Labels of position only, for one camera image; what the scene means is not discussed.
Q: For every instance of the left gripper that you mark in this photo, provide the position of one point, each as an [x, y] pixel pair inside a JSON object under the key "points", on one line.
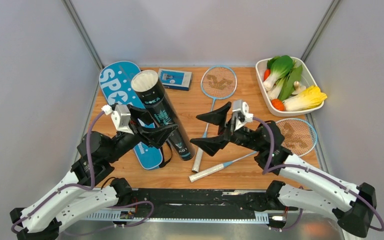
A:
{"points": [[156, 137]]}

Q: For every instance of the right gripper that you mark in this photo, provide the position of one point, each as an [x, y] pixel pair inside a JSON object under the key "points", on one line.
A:
{"points": [[211, 145]]}

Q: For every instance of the black shuttlecock tube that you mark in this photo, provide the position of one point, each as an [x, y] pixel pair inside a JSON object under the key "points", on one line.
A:
{"points": [[152, 94]]}

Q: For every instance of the blue racket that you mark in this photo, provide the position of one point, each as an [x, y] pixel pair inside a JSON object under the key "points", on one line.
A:
{"points": [[218, 83], [300, 138]]}

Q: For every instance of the blue racket bag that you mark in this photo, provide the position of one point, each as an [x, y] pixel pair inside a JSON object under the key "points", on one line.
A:
{"points": [[115, 83]]}

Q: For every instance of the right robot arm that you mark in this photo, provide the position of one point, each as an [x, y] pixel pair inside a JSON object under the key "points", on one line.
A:
{"points": [[352, 206]]}

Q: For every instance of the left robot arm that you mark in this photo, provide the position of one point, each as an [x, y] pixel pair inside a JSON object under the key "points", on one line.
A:
{"points": [[63, 206]]}

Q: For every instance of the blue product box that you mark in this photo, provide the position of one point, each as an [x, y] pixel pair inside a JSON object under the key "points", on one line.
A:
{"points": [[175, 79]]}

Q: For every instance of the orange carrot front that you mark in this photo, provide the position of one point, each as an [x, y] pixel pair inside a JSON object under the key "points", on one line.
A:
{"points": [[278, 105]]}

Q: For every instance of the orange carrot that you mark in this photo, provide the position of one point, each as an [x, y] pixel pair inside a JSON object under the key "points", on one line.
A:
{"points": [[266, 74], [278, 105]]}

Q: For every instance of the orange carrot back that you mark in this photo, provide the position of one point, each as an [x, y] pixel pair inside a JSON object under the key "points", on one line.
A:
{"points": [[266, 74]]}

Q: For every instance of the green bok choy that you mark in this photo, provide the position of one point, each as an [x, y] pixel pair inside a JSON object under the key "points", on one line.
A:
{"points": [[279, 66]]}

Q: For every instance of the white mushroom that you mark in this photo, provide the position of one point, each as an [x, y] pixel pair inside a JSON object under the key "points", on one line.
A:
{"points": [[298, 88]]}

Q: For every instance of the yellow cabbage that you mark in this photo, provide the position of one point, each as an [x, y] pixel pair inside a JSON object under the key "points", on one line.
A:
{"points": [[310, 98]]}

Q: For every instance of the white plastic basin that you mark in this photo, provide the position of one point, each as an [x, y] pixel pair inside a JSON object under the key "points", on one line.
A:
{"points": [[306, 80]]}

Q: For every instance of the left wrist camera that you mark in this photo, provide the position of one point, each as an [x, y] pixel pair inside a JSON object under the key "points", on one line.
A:
{"points": [[120, 116]]}

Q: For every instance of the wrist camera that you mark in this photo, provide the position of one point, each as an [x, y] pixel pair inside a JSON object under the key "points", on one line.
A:
{"points": [[241, 111], [120, 116]]}

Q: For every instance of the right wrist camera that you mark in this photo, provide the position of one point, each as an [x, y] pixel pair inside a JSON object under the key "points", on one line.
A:
{"points": [[241, 111]]}

